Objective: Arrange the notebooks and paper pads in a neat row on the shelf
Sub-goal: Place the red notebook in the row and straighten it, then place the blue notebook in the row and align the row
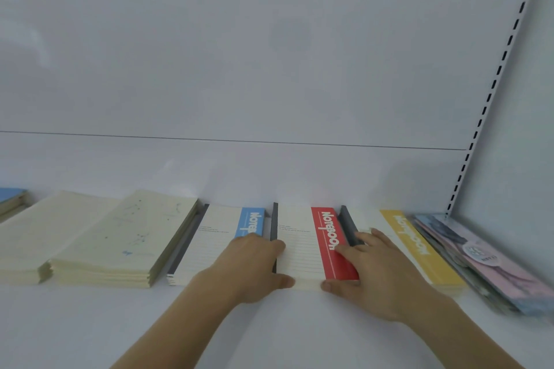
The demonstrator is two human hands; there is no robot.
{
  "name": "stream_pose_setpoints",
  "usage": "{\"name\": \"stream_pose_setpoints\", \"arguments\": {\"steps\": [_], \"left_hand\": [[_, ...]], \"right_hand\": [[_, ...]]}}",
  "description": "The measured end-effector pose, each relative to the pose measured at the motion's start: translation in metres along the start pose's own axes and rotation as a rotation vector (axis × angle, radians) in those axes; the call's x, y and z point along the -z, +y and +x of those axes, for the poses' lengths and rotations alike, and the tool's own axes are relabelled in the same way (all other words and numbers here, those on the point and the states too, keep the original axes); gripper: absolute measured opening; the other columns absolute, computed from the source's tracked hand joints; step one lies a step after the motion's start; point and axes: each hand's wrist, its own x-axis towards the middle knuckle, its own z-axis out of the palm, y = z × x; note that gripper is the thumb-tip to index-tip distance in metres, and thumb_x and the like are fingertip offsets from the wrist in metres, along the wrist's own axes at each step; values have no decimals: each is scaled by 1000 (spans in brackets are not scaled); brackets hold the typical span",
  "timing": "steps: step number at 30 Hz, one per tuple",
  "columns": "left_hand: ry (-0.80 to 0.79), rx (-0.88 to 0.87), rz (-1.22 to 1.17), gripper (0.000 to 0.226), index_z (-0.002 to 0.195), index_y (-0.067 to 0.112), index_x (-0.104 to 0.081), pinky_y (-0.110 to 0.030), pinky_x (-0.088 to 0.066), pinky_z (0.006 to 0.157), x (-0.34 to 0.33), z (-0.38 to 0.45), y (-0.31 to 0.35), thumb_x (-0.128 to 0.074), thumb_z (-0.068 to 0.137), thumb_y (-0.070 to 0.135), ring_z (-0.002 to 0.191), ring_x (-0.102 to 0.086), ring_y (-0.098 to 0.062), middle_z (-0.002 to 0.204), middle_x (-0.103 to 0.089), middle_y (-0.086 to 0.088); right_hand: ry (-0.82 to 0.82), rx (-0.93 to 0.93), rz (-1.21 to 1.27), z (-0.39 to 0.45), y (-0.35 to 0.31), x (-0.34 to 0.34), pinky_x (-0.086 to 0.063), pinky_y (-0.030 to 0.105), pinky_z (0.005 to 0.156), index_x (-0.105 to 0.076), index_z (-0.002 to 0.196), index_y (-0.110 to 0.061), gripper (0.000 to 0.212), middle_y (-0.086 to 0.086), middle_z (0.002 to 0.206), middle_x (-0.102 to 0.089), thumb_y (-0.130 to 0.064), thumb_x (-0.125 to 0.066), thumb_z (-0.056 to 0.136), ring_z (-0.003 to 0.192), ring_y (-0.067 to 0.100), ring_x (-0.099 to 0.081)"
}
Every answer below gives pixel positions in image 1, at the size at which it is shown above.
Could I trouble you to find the person's right hand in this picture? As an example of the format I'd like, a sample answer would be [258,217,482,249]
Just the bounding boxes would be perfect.
[321,228,453,324]

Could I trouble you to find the person's left hand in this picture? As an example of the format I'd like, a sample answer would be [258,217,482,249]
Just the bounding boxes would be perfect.
[192,234,296,306]

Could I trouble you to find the yellow-striped white notebook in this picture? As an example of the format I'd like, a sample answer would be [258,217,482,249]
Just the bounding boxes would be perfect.
[339,205,469,292]

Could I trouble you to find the blue-striped white notebook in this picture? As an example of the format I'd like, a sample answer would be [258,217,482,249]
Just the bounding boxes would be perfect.
[166,203,266,287]

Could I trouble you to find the red-striped white notebook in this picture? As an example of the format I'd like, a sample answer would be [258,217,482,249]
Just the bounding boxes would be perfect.
[270,202,361,291]

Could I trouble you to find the stack of cream notebooks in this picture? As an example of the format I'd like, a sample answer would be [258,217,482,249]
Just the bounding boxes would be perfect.
[50,189,201,289]

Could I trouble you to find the plain cream notebook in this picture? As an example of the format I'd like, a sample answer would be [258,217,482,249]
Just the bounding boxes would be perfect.
[0,190,121,286]

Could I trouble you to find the person's right forearm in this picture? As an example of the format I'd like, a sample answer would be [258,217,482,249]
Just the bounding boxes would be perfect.
[402,299,525,369]

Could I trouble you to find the person's left forearm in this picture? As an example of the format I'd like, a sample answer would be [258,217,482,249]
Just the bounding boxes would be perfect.
[111,276,243,369]

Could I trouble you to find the pink packets bundle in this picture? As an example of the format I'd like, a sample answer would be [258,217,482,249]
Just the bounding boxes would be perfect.
[409,213,554,318]

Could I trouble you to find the white metal shelf board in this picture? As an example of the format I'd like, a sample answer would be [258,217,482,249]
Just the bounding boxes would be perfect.
[0,204,554,369]

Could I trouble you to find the white slotted shelf upright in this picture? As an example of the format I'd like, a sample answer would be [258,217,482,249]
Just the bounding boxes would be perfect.
[444,0,533,219]

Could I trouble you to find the white shelf back panel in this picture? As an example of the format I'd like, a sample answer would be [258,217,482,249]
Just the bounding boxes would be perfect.
[0,0,533,223]

